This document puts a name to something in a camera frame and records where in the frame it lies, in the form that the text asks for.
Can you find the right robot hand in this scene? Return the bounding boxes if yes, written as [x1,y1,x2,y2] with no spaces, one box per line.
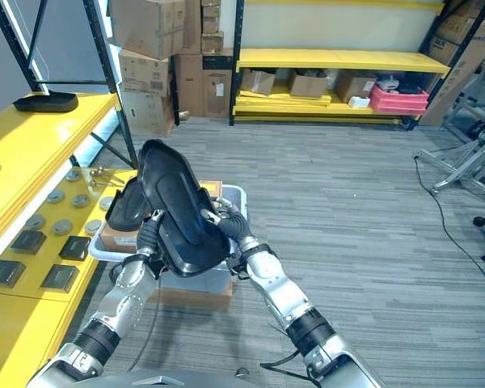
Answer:
[200,197,255,244]

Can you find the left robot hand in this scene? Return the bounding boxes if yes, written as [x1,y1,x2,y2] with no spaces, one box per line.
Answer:
[136,209,166,256]

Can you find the grey plastic box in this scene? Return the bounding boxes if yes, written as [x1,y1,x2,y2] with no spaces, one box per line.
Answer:
[87,183,248,276]

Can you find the brown cardboard box in crate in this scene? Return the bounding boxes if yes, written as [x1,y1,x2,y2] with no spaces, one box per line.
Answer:
[99,179,224,255]

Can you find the square black flat box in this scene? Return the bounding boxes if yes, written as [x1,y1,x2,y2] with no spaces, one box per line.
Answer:
[58,235,92,262]
[0,259,27,289]
[9,230,48,256]
[40,264,80,294]

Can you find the flat cardboard box under crate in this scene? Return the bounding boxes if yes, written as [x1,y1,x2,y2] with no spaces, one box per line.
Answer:
[147,276,236,312]

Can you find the plain brown cardboard box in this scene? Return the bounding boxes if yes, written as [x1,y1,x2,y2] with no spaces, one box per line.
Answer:
[120,90,175,137]

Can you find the tall box with black top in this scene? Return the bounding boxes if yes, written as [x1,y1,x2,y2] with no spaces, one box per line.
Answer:
[201,48,234,120]

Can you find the tall narrow cardboard box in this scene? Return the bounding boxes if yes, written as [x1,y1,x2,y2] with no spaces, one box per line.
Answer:
[172,53,205,119]

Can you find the yellow shelf rack black posts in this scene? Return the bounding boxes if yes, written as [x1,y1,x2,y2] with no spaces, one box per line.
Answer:
[0,0,141,388]

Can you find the open cardboard box with clutter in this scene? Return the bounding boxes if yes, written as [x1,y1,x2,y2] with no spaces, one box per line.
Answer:
[288,70,330,99]

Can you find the cardboard box with barcode label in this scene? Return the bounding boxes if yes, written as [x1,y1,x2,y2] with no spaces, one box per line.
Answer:
[118,48,171,96]

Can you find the closed brown cardboard box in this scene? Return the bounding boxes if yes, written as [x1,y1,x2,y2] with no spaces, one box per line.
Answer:
[334,71,377,104]

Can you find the long yellow shelf rack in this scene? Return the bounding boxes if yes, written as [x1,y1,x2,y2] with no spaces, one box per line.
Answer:
[228,0,456,131]

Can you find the large tilted cardboard box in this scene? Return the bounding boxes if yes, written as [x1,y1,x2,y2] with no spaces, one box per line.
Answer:
[108,0,186,61]

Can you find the metal bolt with round head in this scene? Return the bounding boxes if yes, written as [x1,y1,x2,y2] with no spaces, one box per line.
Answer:
[87,179,124,191]
[88,166,126,181]

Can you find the grey robot torso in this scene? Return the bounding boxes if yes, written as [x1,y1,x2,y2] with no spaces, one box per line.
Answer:
[74,366,312,388]

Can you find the stack of small cardboard boxes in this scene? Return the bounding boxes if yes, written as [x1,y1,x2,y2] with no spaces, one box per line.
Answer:
[200,0,225,55]

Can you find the pink plastic trays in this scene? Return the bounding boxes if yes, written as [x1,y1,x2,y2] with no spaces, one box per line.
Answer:
[369,83,430,114]

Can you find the white device on trays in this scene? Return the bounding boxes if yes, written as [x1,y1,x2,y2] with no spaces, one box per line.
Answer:
[374,76,400,92]

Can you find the large printed cardboard boxes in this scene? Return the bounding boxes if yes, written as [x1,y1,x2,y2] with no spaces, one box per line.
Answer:
[419,0,485,127]

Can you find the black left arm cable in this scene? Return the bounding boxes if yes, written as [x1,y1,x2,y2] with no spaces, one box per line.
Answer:
[126,258,166,373]

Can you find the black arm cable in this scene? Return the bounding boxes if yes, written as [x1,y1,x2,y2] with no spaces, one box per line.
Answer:
[259,321,323,382]
[126,258,166,373]

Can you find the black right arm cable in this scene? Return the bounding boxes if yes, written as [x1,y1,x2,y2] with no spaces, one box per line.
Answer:
[259,321,323,382]

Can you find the black floor cable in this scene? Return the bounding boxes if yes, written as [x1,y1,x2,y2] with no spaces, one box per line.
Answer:
[413,154,485,323]

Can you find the aluminium profile frame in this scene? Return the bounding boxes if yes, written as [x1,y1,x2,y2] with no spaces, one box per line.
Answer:
[415,56,485,205]

